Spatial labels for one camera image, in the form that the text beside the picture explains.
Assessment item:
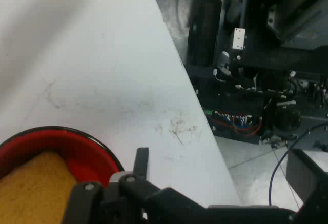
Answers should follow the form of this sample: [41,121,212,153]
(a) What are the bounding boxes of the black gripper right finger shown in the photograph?
[285,148,328,224]

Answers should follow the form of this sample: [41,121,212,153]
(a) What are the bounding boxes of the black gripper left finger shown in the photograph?
[62,147,161,224]

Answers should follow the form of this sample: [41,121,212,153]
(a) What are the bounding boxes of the red bowl with black rim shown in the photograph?
[0,126,126,184]

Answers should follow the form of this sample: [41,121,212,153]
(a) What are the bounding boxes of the yellow sponge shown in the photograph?
[0,151,77,224]

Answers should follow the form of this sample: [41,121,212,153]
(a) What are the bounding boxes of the black cylindrical canister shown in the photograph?
[187,0,222,66]

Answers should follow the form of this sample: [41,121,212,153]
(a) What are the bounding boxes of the red wire bundle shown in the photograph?
[211,110,263,136]

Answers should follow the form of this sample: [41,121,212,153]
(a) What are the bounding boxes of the black machine frame with electronics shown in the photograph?
[184,0,328,145]

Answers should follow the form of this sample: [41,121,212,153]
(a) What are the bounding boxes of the white metal bracket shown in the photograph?
[231,27,247,51]

